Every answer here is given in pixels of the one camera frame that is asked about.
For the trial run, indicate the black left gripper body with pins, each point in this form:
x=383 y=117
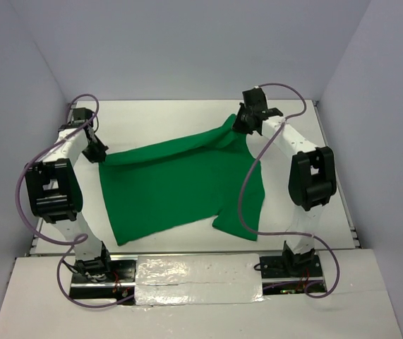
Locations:
x=91 y=143

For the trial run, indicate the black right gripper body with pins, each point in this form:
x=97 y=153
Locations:
x=248 y=112

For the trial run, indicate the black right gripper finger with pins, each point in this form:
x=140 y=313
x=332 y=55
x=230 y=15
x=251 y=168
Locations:
x=240 y=125
x=255 y=127

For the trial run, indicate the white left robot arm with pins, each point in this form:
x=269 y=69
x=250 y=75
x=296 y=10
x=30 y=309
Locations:
x=55 y=194

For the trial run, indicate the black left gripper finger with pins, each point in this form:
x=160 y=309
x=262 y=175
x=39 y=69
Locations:
x=91 y=154
x=101 y=148

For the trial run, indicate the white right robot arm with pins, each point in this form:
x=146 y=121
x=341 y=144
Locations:
x=312 y=177

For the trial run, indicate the green t shirt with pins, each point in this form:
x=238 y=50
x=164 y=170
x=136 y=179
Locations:
x=157 y=187

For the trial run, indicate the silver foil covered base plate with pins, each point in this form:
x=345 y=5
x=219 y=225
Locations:
x=197 y=279

